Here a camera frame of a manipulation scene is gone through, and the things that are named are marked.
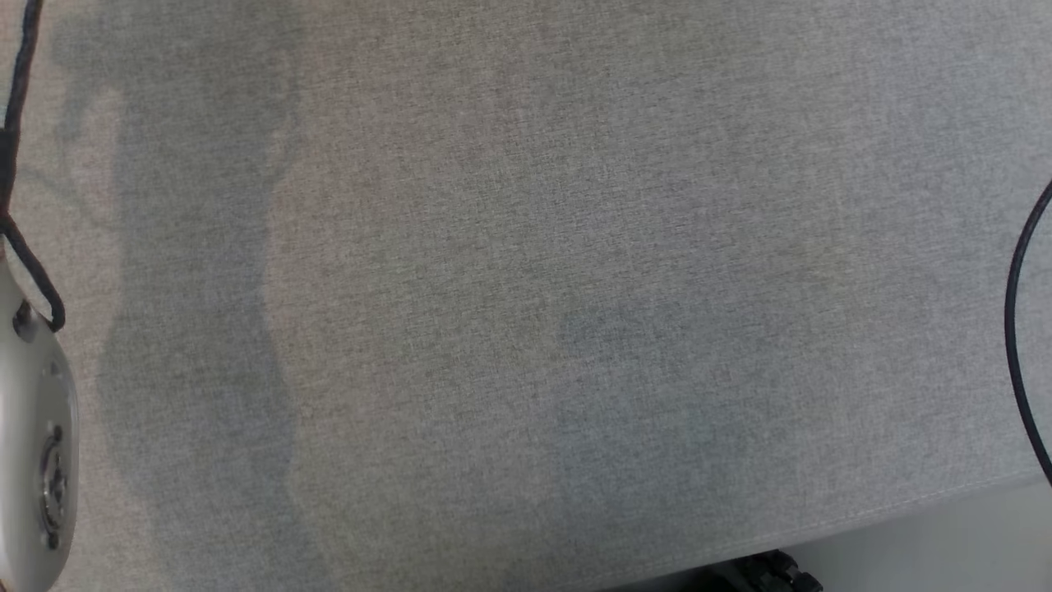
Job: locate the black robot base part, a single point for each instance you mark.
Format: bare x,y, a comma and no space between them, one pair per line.
772,573

